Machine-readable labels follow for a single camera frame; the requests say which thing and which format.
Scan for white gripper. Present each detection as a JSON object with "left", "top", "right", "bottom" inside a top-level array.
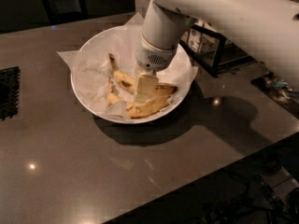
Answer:
[{"left": 134, "top": 34, "right": 178, "bottom": 103}]

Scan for spotted yellow banana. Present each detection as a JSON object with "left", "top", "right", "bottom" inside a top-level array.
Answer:
[
  {"left": 108, "top": 53, "right": 178, "bottom": 97},
  {"left": 107, "top": 80, "right": 177, "bottom": 119}
]

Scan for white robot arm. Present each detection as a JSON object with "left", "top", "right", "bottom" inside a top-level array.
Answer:
[{"left": 135, "top": 0, "right": 299, "bottom": 90}]

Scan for white bowl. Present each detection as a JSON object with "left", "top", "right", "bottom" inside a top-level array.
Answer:
[{"left": 70, "top": 25, "right": 193, "bottom": 125}]

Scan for white paper liner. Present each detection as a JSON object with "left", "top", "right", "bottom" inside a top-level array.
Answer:
[{"left": 56, "top": 12, "right": 199, "bottom": 121}]

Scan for dark water dispenser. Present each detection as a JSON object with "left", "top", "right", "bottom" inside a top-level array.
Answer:
[{"left": 42, "top": 0, "right": 88, "bottom": 24}]

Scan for black grid vent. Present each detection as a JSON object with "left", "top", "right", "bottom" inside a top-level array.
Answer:
[{"left": 0, "top": 66, "right": 21, "bottom": 120}]

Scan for black wire condiment rack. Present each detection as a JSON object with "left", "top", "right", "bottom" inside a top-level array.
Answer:
[{"left": 179, "top": 20, "right": 255, "bottom": 77}]

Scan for black cables on floor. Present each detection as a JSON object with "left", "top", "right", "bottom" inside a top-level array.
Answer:
[{"left": 183, "top": 171, "right": 299, "bottom": 224}]

